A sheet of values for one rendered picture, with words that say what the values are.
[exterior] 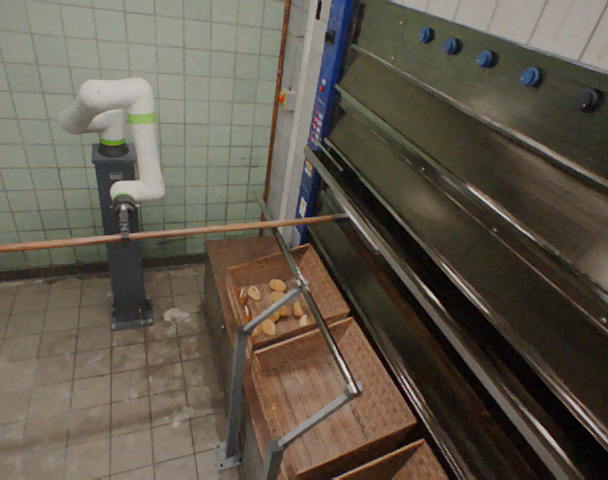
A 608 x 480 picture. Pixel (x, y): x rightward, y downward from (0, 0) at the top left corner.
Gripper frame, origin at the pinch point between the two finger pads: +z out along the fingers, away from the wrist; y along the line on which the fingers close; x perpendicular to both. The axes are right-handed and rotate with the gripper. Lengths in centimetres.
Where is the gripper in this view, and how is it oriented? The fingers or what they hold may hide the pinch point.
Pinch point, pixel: (125, 237)
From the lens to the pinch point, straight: 179.7
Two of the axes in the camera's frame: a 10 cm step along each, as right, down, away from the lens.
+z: 3.4, 5.9, -7.4
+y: -1.6, 8.1, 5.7
